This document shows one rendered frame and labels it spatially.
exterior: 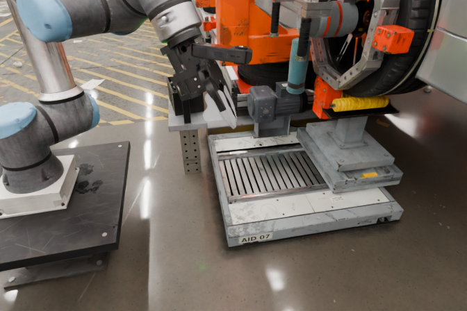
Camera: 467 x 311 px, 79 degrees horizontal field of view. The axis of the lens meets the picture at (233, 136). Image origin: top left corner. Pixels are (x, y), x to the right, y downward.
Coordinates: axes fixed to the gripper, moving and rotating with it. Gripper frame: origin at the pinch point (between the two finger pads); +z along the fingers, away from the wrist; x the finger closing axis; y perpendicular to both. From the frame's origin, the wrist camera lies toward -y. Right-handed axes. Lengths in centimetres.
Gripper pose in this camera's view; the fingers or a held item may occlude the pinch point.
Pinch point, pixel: (235, 121)
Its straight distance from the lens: 60.7
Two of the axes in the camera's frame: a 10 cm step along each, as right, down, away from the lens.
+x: -2.2, 3.7, -9.1
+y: -8.8, 3.3, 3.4
